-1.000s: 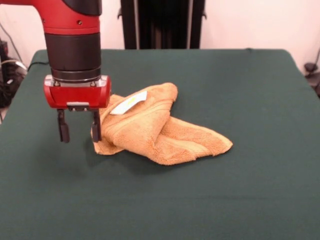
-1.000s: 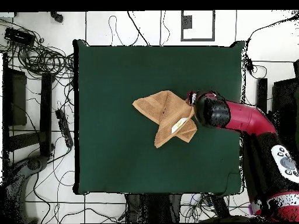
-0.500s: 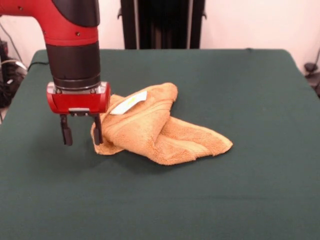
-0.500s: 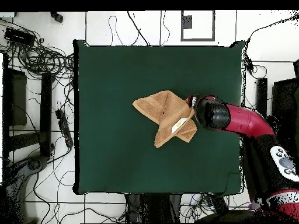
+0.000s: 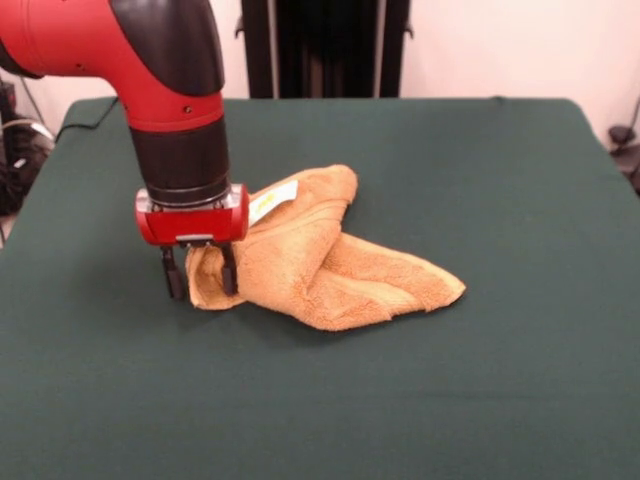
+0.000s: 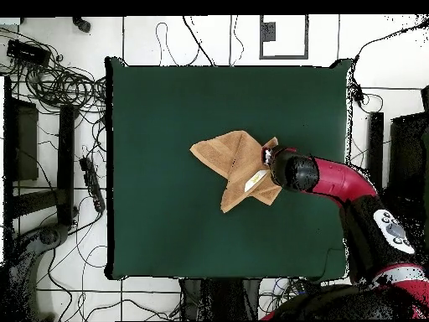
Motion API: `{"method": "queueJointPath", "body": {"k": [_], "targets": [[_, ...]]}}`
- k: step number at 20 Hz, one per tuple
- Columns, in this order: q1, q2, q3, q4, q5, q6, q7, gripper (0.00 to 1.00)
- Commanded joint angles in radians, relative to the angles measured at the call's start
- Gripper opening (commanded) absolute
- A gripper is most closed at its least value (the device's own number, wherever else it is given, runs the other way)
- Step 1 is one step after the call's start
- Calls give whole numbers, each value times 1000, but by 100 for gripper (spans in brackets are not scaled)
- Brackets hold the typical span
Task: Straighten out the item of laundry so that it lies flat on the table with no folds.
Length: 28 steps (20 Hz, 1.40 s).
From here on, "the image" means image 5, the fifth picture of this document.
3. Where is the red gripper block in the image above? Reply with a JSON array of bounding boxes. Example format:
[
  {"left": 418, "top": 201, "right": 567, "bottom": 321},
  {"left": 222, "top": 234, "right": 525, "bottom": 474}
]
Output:
[{"left": 134, "top": 183, "right": 251, "bottom": 301}]

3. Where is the tan terry towel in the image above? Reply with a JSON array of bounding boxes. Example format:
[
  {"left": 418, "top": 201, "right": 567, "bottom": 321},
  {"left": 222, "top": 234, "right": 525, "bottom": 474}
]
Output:
[{"left": 184, "top": 163, "right": 467, "bottom": 332}]

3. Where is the dark green table cloth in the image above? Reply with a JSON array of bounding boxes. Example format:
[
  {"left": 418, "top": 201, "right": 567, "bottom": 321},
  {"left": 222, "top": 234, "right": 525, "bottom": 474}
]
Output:
[{"left": 0, "top": 96, "right": 640, "bottom": 480}]

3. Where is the heap of black cables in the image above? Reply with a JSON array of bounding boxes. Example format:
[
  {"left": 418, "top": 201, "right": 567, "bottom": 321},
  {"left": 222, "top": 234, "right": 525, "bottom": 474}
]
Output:
[{"left": 0, "top": 79, "right": 54, "bottom": 216}]

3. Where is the black pedestal column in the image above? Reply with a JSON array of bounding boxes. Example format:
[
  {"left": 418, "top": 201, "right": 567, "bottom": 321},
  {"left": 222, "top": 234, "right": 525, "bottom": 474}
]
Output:
[{"left": 234, "top": 0, "right": 415, "bottom": 100}]

